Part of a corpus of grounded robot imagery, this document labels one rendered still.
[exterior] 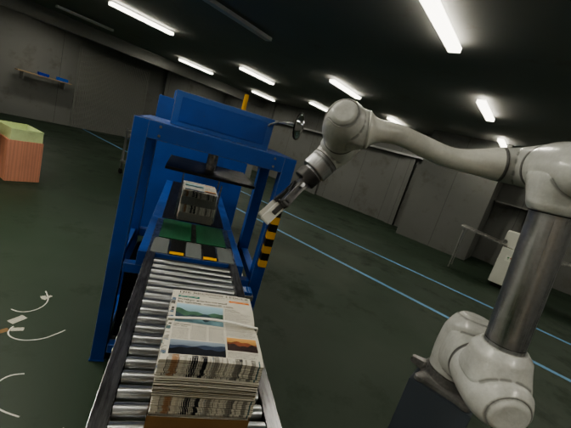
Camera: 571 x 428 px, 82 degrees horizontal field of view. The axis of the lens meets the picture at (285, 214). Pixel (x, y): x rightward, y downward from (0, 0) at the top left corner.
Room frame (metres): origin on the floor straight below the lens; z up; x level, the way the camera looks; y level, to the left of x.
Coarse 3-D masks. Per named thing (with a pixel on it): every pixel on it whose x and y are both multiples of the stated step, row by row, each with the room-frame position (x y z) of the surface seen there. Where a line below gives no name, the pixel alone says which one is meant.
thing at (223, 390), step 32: (160, 352) 0.76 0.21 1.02; (192, 352) 0.78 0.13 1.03; (224, 352) 0.82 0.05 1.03; (256, 352) 0.86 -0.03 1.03; (160, 384) 0.73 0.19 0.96; (192, 384) 0.76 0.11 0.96; (224, 384) 0.78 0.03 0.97; (256, 384) 0.80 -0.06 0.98; (192, 416) 0.77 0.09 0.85; (224, 416) 0.79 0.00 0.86
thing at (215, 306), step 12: (180, 300) 1.02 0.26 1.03; (192, 300) 1.04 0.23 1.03; (204, 300) 1.06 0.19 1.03; (216, 300) 1.08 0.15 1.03; (228, 300) 1.11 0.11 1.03; (240, 300) 1.13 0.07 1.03; (168, 312) 0.96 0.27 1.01; (180, 312) 0.95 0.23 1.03; (192, 312) 0.97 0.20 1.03; (204, 312) 0.99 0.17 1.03; (216, 312) 1.01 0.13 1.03; (228, 312) 1.03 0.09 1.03; (240, 312) 1.05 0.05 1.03
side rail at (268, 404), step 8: (232, 264) 1.99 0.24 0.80; (232, 272) 1.87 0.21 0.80; (232, 280) 1.78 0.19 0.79; (240, 288) 1.70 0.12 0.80; (240, 296) 1.60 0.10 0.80; (264, 368) 1.11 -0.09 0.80; (264, 376) 1.07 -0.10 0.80; (264, 384) 1.03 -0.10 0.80; (264, 392) 0.99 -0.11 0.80; (264, 400) 0.96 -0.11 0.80; (272, 400) 0.97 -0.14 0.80; (264, 408) 0.92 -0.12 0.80; (272, 408) 0.93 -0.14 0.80; (264, 416) 0.89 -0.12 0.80; (272, 416) 0.90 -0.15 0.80; (272, 424) 0.87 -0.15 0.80; (280, 424) 0.88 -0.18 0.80
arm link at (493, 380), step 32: (544, 160) 0.84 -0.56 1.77; (544, 192) 0.81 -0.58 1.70; (544, 224) 0.81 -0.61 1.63; (512, 256) 0.86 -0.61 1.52; (544, 256) 0.80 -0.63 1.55; (512, 288) 0.83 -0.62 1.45; (544, 288) 0.80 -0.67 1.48; (512, 320) 0.81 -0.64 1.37; (480, 352) 0.82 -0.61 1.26; (512, 352) 0.80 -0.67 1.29; (480, 384) 0.78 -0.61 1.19; (512, 384) 0.75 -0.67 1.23; (480, 416) 0.75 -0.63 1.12; (512, 416) 0.72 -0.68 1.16
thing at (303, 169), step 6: (300, 168) 1.02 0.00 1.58; (306, 168) 1.01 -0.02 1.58; (300, 174) 1.01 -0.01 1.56; (306, 174) 1.00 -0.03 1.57; (312, 174) 1.00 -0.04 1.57; (300, 180) 1.00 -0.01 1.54; (306, 180) 1.00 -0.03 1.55; (312, 180) 1.00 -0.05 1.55; (318, 180) 1.02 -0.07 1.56; (294, 186) 1.00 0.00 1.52; (312, 186) 1.01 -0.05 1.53
